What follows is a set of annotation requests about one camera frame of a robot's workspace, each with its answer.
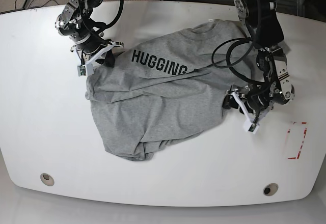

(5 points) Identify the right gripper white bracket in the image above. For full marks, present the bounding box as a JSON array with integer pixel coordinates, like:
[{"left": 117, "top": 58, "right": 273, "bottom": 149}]
[{"left": 70, "top": 37, "right": 124, "bottom": 68}]

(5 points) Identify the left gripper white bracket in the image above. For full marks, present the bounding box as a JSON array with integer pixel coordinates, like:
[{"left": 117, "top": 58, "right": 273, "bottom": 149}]
[{"left": 222, "top": 83, "right": 277, "bottom": 124}]

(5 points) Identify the grey T-shirt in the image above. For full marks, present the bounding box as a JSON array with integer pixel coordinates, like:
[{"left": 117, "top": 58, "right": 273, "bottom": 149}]
[{"left": 86, "top": 20, "right": 245, "bottom": 161}]

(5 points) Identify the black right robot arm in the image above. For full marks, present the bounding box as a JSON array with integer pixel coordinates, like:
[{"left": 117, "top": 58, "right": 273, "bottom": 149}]
[{"left": 55, "top": 0, "right": 124, "bottom": 67}]

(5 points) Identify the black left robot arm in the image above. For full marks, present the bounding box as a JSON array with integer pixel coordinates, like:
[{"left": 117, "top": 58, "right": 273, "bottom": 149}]
[{"left": 223, "top": 0, "right": 295, "bottom": 132}]

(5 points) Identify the red tape rectangle marking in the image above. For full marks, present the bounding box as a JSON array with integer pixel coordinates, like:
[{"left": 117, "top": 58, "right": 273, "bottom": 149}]
[{"left": 285, "top": 122, "right": 308, "bottom": 160}]

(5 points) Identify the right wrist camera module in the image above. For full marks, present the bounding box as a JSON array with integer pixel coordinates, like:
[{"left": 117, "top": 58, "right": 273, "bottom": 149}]
[{"left": 77, "top": 63, "right": 94, "bottom": 77}]

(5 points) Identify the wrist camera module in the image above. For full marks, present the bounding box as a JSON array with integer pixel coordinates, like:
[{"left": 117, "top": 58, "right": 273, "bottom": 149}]
[
  {"left": 243, "top": 120, "right": 260, "bottom": 134},
  {"left": 77, "top": 63, "right": 94, "bottom": 77}
]

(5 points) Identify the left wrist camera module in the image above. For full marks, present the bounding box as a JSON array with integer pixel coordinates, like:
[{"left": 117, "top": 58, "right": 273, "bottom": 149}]
[{"left": 243, "top": 120, "right": 260, "bottom": 134}]

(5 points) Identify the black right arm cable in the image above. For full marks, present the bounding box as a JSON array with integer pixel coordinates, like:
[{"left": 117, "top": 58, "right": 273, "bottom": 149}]
[{"left": 71, "top": 0, "right": 125, "bottom": 46}]

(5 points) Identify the right table cable grommet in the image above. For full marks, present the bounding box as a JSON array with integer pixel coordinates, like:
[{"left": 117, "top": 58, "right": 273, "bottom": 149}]
[{"left": 263, "top": 183, "right": 279, "bottom": 197}]

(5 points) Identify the table cable grommet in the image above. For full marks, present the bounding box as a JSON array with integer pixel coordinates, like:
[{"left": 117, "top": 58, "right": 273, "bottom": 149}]
[
  {"left": 263, "top": 183, "right": 279, "bottom": 197},
  {"left": 40, "top": 173, "right": 55, "bottom": 186}
]

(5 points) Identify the left table cable grommet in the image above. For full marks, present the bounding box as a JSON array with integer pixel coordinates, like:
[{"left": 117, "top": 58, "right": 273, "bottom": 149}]
[{"left": 40, "top": 173, "right": 55, "bottom": 186}]

